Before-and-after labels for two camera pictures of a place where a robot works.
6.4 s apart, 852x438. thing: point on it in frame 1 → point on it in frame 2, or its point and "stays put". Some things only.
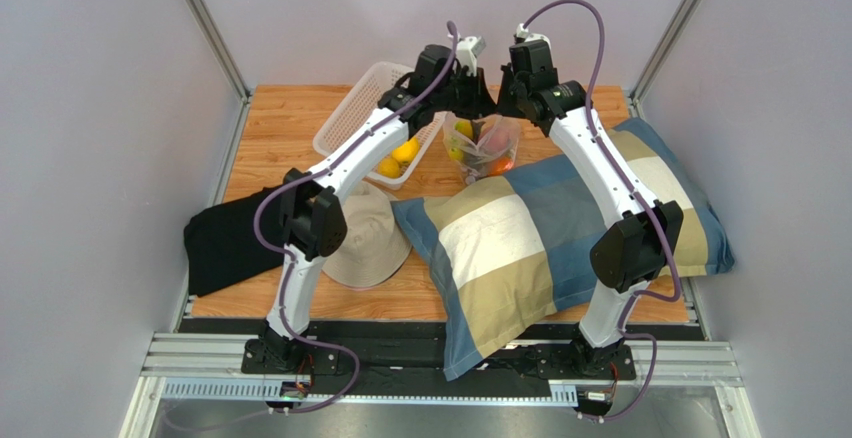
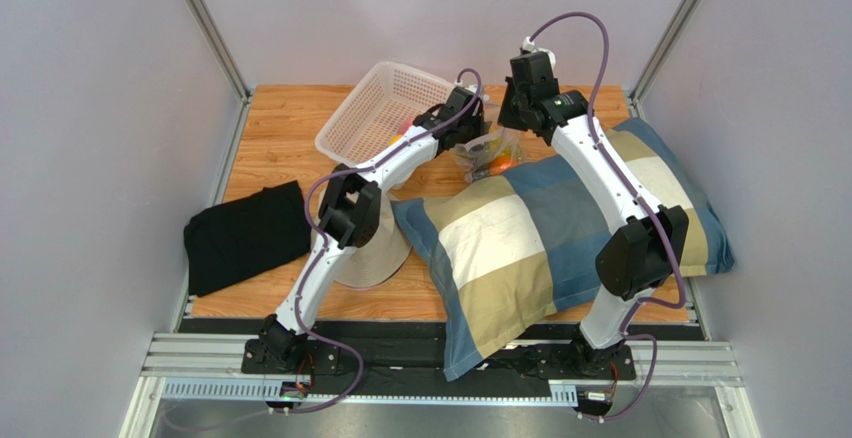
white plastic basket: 359,106 stays put
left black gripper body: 457,96 → 472,129
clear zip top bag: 481,147 stays put
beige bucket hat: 376,244 stays put
